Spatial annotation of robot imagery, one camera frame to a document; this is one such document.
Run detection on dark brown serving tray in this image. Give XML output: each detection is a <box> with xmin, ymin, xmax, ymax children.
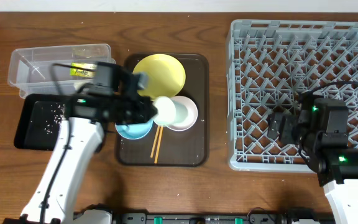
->
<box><xmin>115</xmin><ymin>54</ymin><xmax>209</xmax><ymax>167</ymax></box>

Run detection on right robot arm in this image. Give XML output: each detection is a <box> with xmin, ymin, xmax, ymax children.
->
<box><xmin>267</xmin><ymin>94</ymin><xmax>358</xmax><ymax>223</ymax></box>

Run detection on small white cup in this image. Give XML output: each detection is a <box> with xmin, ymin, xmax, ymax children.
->
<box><xmin>153</xmin><ymin>96</ymin><xmax>176</xmax><ymax>126</ymax></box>

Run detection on wooden chopstick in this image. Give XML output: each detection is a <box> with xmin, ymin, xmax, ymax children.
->
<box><xmin>152</xmin><ymin>126</ymin><xmax>163</xmax><ymax>164</ymax></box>
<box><xmin>150</xmin><ymin>126</ymin><xmax>163</xmax><ymax>163</ymax></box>

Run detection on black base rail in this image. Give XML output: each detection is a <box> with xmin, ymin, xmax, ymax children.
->
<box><xmin>73</xmin><ymin>204</ymin><xmax>335</xmax><ymax>224</ymax></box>

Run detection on pink white bowl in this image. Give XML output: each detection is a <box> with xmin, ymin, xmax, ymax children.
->
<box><xmin>167</xmin><ymin>96</ymin><xmax>198</xmax><ymax>131</ymax></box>

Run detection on black rectangular waste tray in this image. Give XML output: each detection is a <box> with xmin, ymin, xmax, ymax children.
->
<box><xmin>14</xmin><ymin>94</ymin><xmax>68</xmax><ymax>151</ymax></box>

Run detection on light blue bowl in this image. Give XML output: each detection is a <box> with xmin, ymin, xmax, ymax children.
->
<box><xmin>115</xmin><ymin>120</ymin><xmax>153</xmax><ymax>140</ymax></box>

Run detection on green snack wrapper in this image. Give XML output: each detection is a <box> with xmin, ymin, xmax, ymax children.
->
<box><xmin>70</xmin><ymin>63</ymin><xmax>96</xmax><ymax>78</ymax></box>

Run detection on clear plastic waste bin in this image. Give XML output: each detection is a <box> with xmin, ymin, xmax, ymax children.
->
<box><xmin>7</xmin><ymin>44</ymin><xmax>116</xmax><ymax>98</ymax></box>

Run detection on yellow round plate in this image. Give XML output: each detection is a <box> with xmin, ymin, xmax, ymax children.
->
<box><xmin>133</xmin><ymin>54</ymin><xmax>186</xmax><ymax>99</ymax></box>

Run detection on rice food scraps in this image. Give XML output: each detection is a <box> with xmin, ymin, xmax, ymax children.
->
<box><xmin>42</xmin><ymin>102</ymin><xmax>65</xmax><ymax>135</ymax></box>

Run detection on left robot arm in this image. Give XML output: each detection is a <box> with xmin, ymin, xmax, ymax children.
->
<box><xmin>3</xmin><ymin>70</ymin><xmax>157</xmax><ymax>223</ymax></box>

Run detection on grey plastic dishwasher rack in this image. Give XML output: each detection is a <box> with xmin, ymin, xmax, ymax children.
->
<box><xmin>226</xmin><ymin>19</ymin><xmax>358</xmax><ymax>173</ymax></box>

